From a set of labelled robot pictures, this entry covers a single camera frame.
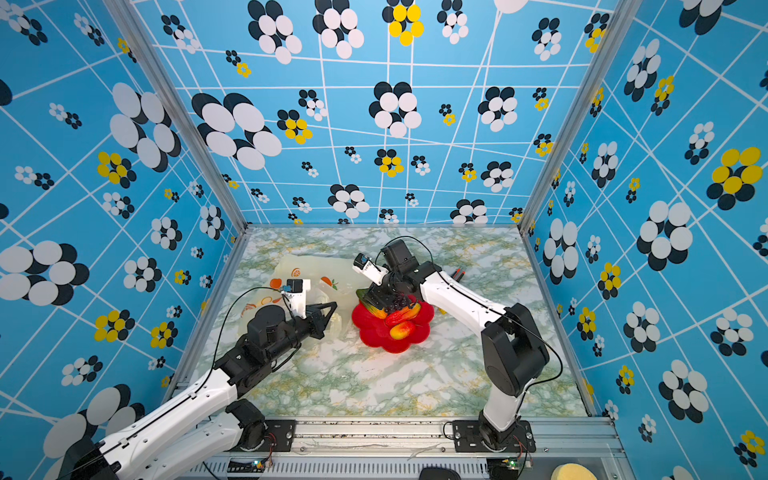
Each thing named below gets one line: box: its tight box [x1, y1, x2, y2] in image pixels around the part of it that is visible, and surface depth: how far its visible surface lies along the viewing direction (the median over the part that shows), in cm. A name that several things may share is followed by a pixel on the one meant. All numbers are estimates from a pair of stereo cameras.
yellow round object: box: [551, 463, 598, 480], surface depth 68 cm
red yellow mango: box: [390, 321, 417, 340], surface depth 90 cm
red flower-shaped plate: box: [352, 300, 435, 354], surface depth 92 cm
